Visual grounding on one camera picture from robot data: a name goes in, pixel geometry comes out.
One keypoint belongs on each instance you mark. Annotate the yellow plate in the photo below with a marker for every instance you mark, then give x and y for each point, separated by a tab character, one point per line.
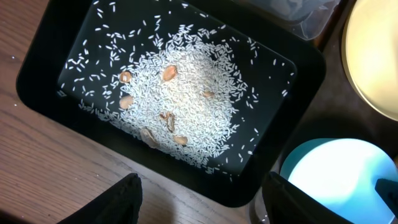
369	54

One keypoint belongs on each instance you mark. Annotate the clear plastic bin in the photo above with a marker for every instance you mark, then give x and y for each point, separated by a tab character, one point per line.
305	18

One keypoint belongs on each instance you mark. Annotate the black waste tray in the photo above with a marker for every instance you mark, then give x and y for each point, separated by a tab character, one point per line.
53	41

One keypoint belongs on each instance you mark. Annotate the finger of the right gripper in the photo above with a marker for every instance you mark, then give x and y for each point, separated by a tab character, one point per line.
285	203

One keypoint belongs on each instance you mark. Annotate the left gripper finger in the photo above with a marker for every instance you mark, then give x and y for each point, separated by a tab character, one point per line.
120	204

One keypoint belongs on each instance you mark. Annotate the brown serving tray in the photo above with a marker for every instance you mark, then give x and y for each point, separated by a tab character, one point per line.
338	112

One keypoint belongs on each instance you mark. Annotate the light blue bowl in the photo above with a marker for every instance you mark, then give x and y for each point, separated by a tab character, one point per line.
341	174

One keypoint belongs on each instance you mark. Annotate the white rice pile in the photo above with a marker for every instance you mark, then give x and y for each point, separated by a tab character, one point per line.
178	79

